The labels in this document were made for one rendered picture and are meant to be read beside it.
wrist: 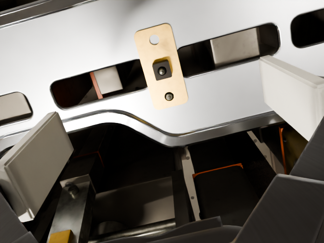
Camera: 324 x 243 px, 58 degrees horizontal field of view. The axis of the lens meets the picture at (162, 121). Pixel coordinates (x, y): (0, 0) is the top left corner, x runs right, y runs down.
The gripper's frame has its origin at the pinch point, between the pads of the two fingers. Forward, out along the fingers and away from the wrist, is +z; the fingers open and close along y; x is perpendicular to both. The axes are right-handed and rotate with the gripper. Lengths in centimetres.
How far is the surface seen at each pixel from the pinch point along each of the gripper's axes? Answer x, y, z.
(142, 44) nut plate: 2.8, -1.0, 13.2
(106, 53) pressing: 2.9, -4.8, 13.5
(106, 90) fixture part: -3.6, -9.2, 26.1
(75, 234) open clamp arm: -13.0, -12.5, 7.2
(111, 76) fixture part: -1.8, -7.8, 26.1
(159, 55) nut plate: 1.3, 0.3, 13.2
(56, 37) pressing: 5.6, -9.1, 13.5
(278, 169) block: -34, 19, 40
